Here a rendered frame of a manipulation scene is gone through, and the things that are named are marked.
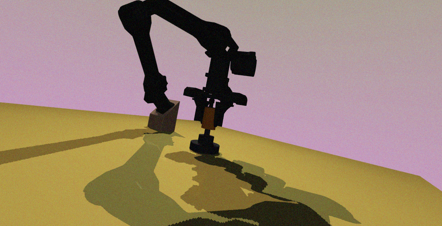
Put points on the orange knob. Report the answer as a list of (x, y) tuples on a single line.
[(208, 118)]

